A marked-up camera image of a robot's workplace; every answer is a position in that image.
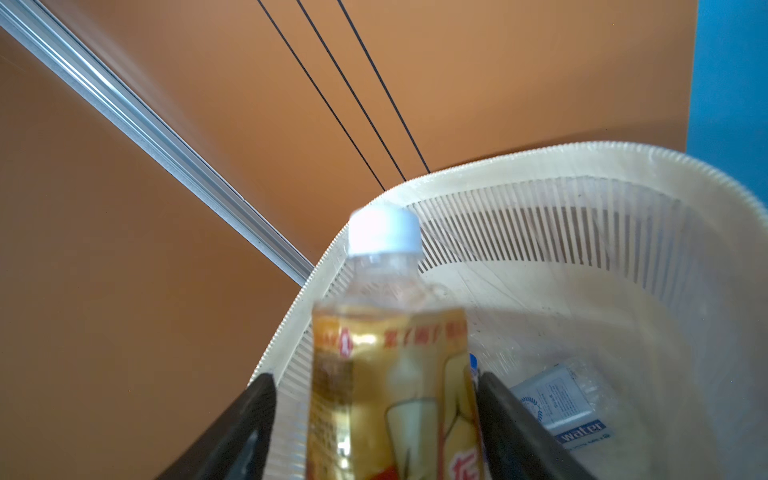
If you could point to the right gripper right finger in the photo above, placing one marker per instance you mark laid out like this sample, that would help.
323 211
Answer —
517 445

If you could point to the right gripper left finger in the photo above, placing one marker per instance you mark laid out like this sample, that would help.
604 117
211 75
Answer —
237 443

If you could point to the clear water bottle blue label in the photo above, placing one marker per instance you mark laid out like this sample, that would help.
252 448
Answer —
571 401

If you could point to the yellow tea bottle white cap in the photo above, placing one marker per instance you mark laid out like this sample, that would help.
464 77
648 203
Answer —
391 392

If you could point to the cream slatted waste bin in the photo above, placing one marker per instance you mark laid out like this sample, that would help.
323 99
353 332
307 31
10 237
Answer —
642 264

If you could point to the left aluminium frame post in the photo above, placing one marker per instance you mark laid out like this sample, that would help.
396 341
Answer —
36 28

